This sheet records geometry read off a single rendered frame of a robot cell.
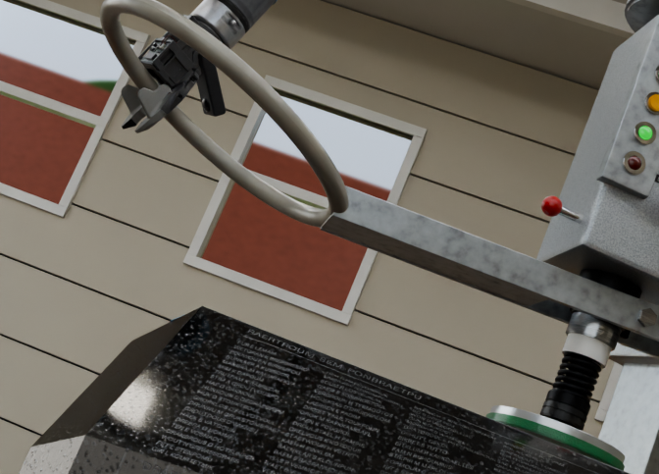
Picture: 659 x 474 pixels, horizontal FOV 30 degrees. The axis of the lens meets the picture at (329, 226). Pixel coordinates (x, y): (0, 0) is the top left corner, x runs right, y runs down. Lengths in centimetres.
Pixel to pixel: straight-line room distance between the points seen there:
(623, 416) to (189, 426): 127
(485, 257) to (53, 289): 676
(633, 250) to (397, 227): 36
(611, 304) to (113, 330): 657
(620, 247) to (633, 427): 78
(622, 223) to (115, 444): 83
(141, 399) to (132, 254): 679
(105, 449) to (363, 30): 729
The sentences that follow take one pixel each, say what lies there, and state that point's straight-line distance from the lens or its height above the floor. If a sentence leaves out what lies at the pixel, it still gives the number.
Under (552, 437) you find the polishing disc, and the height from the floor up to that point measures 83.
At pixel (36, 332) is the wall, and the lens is 845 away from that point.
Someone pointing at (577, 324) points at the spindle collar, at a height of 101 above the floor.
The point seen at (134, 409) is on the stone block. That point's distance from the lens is 159.
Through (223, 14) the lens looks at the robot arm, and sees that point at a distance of 210.
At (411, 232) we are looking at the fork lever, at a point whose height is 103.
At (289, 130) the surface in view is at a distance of 168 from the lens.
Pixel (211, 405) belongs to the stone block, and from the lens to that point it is 162.
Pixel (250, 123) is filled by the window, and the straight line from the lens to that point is 849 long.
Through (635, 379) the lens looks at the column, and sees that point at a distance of 266.
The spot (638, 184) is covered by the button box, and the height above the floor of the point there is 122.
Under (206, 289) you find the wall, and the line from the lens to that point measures 821.
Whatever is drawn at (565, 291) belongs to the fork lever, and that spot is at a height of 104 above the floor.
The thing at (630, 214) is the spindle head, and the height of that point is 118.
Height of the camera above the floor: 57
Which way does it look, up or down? 13 degrees up
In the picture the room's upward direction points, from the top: 23 degrees clockwise
